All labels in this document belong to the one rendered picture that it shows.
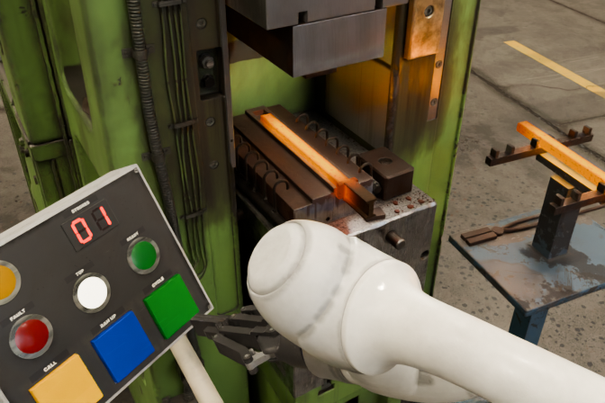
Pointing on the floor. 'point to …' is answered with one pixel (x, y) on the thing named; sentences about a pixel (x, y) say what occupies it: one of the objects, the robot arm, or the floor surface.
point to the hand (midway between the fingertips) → (212, 326)
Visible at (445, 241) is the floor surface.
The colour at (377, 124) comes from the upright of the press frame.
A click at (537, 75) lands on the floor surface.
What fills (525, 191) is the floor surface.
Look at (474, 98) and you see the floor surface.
